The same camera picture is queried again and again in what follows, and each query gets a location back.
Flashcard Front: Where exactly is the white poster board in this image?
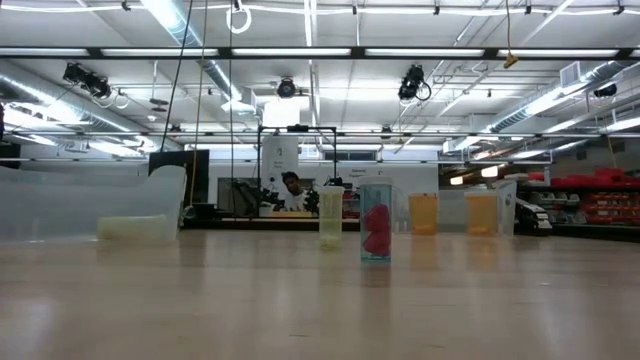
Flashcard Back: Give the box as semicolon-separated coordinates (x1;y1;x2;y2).
261;135;300;191

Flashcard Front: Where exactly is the white hanging ring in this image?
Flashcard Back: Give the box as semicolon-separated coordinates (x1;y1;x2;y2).
225;4;253;35

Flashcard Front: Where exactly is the yellow hanging hook cord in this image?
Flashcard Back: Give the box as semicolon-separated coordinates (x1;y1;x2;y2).
502;0;520;70

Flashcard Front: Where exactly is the black monitor screen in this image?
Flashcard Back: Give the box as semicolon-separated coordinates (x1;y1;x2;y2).
148;148;210;206

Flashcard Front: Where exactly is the silver air duct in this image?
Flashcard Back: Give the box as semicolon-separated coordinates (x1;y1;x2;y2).
0;59;166;151

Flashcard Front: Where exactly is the black beam with light strips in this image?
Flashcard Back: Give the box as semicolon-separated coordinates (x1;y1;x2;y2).
0;45;640;62

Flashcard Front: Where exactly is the dark background table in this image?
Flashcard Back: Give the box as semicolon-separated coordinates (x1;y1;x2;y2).
182;215;361;232

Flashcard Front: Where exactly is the person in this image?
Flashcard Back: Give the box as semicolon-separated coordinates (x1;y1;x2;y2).
279;170;309;212

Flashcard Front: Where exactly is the clear plastic bin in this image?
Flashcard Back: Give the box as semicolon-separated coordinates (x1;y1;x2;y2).
0;164;188;244
392;179;519;239

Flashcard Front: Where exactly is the black ceiling camera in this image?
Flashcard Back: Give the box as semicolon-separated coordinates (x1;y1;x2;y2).
276;77;297;99
397;63;432;102
62;62;112;100

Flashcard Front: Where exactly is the large orange pill bottle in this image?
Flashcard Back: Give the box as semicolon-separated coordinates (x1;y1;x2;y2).
408;192;440;236
464;192;499;237

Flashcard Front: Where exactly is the shelf with red bins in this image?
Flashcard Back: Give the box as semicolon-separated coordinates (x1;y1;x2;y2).
519;167;640;226

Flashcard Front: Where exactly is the white grey machine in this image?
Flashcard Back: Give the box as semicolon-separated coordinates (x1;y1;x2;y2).
514;197;554;231

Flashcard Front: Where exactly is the black hanging cable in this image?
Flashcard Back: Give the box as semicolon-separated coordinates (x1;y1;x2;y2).
159;0;195;153

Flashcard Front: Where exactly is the thin black stand frame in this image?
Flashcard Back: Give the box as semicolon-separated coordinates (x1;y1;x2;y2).
257;124;339;221

